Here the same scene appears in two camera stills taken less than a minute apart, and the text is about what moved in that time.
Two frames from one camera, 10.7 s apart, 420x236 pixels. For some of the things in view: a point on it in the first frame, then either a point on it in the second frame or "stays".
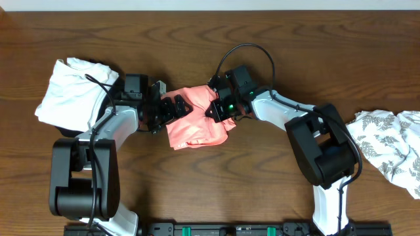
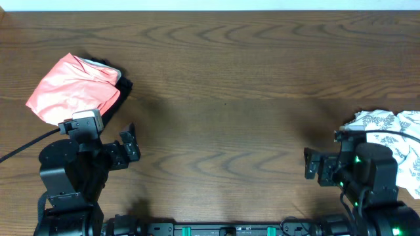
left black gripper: (168, 115) -> (121, 160)
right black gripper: (219, 116) -> (329, 163)
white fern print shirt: (392, 143) stays
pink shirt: (196, 128) -> (75, 85)
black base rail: (231, 229) stays
